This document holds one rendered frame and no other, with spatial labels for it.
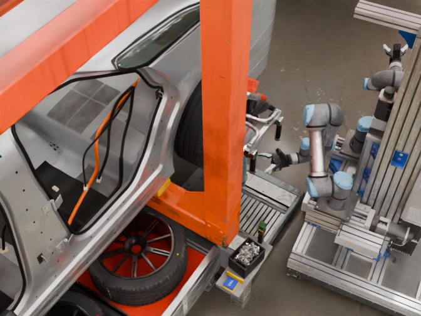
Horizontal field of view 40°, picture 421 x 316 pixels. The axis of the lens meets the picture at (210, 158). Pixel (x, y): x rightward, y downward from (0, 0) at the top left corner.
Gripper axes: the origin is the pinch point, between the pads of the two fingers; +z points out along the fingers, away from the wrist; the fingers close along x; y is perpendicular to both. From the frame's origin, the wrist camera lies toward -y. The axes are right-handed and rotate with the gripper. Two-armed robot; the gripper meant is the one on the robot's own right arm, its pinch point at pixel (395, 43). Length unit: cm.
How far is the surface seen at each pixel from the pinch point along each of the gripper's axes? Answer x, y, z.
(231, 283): -92, 66, -152
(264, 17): -87, -16, 6
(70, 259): -170, 9, -179
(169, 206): -136, 41, -116
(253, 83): -88, -3, -46
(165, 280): -131, 60, -159
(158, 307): -138, 81, -167
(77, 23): -102, -162, -202
